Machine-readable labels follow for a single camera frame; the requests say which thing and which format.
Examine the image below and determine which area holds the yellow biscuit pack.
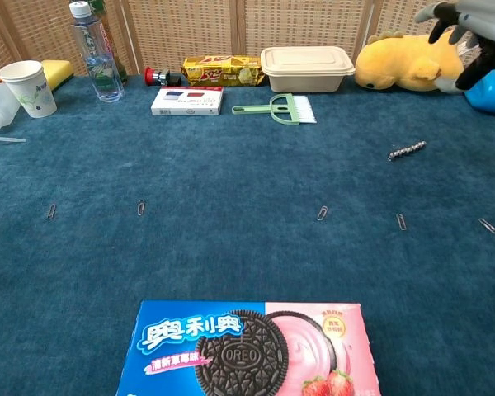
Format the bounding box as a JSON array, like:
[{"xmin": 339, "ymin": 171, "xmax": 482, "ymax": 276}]
[{"xmin": 181, "ymin": 54, "xmax": 266, "ymax": 88}]

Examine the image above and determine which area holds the yellow sponge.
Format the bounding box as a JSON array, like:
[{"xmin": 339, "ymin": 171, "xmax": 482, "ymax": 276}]
[{"xmin": 40, "ymin": 59, "xmax": 75, "ymax": 92}]

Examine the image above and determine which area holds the beige lidded lunch box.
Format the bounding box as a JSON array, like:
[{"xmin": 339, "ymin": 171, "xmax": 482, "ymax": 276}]
[{"xmin": 260, "ymin": 45, "xmax": 356, "ymax": 94}]

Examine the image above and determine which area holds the red emergency stop button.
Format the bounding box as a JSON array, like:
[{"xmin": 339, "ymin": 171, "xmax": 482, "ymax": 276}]
[{"xmin": 144, "ymin": 65, "xmax": 182, "ymax": 87}]

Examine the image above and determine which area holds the silver bead chain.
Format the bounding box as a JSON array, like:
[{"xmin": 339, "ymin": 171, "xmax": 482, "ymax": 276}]
[{"xmin": 387, "ymin": 140, "xmax": 428, "ymax": 163}]

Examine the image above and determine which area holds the wicker folding screen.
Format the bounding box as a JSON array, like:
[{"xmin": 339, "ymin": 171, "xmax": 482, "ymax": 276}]
[{"xmin": 0, "ymin": 0, "xmax": 495, "ymax": 78}]

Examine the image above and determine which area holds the green white hand brush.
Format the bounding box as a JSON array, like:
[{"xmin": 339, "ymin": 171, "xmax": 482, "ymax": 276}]
[{"xmin": 231, "ymin": 93, "xmax": 318, "ymax": 126}]

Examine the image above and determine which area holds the white paper cup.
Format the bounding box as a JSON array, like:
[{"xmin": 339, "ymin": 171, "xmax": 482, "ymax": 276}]
[{"xmin": 0, "ymin": 59, "xmax": 59, "ymax": 120}]

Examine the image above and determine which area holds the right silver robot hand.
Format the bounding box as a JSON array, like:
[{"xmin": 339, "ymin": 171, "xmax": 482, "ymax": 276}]
[{"xmin": 414, "ymin": 0, "xmax": 495, "ymax": 92}]

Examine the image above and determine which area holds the blue carpet table cover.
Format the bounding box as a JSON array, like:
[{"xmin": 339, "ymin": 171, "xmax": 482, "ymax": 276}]
[{"xmin": 0, "ymin": 73, "xmax": 495, "ymax": 396}]

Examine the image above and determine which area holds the white box red blue print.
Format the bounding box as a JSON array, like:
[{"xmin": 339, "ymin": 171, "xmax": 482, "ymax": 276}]
[{"xmin": 150, "ymin": 86, "xmax": 224, "ymax": 117}]

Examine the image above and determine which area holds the green label tea bottle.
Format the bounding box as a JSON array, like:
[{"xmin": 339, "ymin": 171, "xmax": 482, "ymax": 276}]
[{"xmin": 88, "ymin": 0, "xmax": 130, "ymax": 83}]

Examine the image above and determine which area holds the clear plastic water bottle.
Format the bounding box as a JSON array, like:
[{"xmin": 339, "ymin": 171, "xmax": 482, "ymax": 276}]
[{"xmin": 68, "ymin": 0, "xmax": 125, "ymax": 104}]

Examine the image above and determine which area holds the yellow plush toy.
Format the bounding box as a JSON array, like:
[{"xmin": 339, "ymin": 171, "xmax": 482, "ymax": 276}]
[{"xmin": 354, "ymin": 25, "xmax": 479, "ymax": 92}]

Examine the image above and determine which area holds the blue pink Oreo box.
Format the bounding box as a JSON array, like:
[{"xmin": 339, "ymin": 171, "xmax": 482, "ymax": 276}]
[{"xmin": 115, "ymin": 299, "xmax": 383, "ymax": 396}]

